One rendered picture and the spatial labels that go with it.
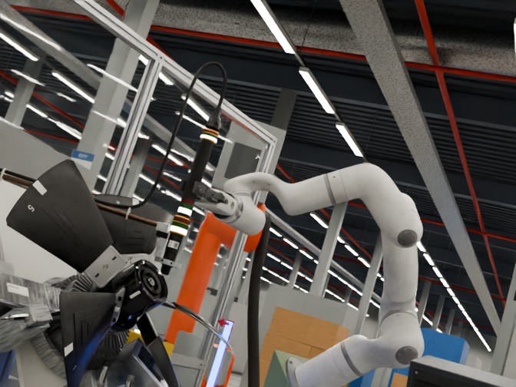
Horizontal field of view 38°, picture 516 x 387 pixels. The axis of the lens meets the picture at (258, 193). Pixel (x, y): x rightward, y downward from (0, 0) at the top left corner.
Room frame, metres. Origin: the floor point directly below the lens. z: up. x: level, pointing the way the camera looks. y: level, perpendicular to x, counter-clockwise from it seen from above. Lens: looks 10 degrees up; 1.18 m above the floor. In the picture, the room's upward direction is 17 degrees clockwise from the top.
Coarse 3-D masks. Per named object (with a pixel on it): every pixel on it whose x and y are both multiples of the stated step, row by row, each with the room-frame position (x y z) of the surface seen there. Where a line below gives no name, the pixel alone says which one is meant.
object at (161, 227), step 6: (156, 228) 1.92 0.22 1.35; (162, 228) 1.92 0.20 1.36; (168, 228) 1.92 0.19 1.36; (156, 234) 1.91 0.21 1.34; (162, 234) 1.91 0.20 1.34; (168, 234) 1.92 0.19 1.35; (162, 240) 1.92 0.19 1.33; (162, 246) 1.92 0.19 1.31; (156, 252) 1.92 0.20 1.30; (162, 252) 1.92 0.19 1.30; (156, 258) 1.91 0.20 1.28; (162, 258) 1.90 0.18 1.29; (168, 264) 1.90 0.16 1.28; (174, 264) 1.90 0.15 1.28; (180, 264) 1.92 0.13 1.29
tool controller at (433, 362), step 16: (416, 368) 1.83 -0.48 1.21; (432, 368) 1.81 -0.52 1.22; (448, 368) 1.81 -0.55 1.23; (464, 368) 1.83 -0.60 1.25; (416, 384) 1.83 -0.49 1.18; (432, 384) 1.80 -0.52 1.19; (448, 384) 1.78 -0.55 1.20; (464, 384) 1.76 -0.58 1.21; (480, 384) 1.74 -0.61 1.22; (496, 384) 1.73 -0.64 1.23; (512, 384) 1.75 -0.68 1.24
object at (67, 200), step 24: (72, 168) 1.76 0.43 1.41; (24, 192) 1.68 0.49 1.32; (48, 192) 1.71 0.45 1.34; (72, 192) 1.75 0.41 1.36; (24, 216) 1.68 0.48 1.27; (48, 216) 1.72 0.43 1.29; (72, 216) 1.74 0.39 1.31; (96, 216) 1.78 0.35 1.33; (48, 240) 1.73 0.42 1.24; (72, 240) 1.75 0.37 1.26; (96, 240) 1.78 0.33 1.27; (72, 264) 1.77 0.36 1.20
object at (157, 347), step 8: (152, 344) 1.86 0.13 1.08; (160, 344) 1.80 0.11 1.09; (152, 352) 1.88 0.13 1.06; (160, 352) 1.83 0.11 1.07; (160, 360) 1.85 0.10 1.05; (168, 360) 1.77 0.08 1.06; (160, 368) 1.88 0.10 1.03; (168, 368) 1.81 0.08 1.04; (168, 376) 1.85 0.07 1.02; (176, 376) 1.75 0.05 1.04; (168, 384) 1.88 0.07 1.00; (176, 384) 1.79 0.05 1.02
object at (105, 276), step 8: (112, 248) 1.81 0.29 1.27; (104, 256) 1.80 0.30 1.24; (112, 256) 1.81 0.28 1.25; (120, 256) 1.82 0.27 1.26; (96, 264) 1.80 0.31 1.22; (112, 264) 1.82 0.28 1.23; (120, 264) 1.82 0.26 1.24; (88, 272) 1.80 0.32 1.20; (96, 272) 1.80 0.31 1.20; (104, 272) 1.81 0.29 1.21; (112, 272) 1.82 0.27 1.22; (96, 280) 1.81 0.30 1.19; (104, 280) 1.82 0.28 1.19
